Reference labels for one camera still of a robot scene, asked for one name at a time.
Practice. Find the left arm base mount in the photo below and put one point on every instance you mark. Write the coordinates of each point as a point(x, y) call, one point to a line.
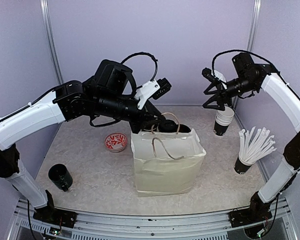
point(52, 215)

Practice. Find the red white patterned bowl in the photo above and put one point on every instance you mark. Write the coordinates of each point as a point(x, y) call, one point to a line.
point(116, 142)

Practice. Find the bundle of white straws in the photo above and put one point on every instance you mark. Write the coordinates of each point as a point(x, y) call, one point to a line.
point(255, 145)

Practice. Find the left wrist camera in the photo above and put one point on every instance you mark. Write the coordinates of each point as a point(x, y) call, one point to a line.
point(151, 89)

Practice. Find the right corner metal post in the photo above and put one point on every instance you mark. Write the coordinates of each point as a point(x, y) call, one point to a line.
point(254, 25)

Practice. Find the aluminium front rail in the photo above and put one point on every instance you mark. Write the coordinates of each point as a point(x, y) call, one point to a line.
point(100, 226)

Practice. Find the beige paper bag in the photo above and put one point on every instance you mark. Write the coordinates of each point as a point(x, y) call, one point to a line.
point(166, 163)

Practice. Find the dark green black can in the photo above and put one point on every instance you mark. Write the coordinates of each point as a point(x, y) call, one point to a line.
point(60, 176)

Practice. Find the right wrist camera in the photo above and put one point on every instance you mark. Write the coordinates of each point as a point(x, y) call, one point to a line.
point(214, 77)

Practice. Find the stack of black lids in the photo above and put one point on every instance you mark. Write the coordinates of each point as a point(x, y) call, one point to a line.
point(184, 129)

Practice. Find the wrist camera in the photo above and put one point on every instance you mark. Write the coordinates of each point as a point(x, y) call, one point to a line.
point(151, 89)
point(214, 77)

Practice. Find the left corner metal post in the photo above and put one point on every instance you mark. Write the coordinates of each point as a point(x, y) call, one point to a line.
point(44, 5)

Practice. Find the cup holding straws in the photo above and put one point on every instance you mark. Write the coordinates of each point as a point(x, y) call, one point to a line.
point(241, 167)

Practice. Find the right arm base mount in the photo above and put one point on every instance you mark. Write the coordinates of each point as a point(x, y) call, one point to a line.
point(256, 212)

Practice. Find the stack of paper cups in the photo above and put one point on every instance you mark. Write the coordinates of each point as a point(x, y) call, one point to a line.
point(223, 119)

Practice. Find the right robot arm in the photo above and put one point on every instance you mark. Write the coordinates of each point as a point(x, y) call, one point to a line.
point(257, 74)

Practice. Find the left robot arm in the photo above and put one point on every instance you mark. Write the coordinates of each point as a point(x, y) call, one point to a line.
point(111, 92)

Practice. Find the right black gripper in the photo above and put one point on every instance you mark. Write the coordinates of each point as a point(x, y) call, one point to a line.
point(219, 97)

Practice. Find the corner metal post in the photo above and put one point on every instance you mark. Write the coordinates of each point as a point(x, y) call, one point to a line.
point(254, 25)
point(44, 5)

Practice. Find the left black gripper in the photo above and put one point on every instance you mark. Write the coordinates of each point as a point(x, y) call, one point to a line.
point(147, 118)

